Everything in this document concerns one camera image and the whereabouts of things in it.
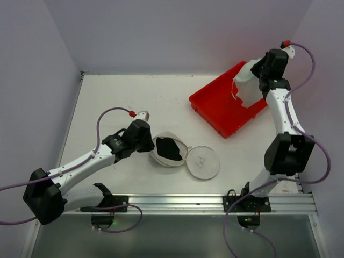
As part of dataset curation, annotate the white bra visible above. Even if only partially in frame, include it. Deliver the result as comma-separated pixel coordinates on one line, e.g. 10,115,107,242
232,58,263,108

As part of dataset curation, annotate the white mesh laundry bag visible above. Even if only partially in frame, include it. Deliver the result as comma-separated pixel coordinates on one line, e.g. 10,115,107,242
149,131,220,181

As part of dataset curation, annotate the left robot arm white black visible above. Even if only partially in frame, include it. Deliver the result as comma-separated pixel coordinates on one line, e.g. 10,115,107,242
23,119,154,225

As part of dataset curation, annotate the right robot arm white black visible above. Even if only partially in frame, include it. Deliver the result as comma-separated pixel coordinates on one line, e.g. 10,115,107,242
245,49,314,198

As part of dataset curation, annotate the black garment inside bag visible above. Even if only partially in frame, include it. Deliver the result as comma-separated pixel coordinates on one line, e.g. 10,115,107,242
156,137,182,161

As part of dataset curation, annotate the red plastic tray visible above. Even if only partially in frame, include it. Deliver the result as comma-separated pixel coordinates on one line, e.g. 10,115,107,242
189,61,267,139

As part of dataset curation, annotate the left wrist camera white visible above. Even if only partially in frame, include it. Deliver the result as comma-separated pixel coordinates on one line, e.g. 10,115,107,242
133,111,149,122

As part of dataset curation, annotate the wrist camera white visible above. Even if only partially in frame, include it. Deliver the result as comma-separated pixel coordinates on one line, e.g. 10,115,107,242
133,111,149,122
280,40,296,59

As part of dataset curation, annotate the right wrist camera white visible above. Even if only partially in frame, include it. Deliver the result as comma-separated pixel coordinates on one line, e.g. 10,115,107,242
280,40,296,59

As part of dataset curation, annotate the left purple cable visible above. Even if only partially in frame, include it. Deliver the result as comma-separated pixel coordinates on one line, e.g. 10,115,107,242
0,106,135,225

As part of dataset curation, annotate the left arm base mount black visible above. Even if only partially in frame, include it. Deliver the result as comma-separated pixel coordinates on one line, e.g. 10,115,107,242
80,183,129,229

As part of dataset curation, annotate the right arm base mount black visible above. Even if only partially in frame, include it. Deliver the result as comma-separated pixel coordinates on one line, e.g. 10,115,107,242
222,189,271,230

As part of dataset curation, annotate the aluminium mounting rail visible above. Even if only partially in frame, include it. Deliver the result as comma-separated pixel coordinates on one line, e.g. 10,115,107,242
34,192,318,216

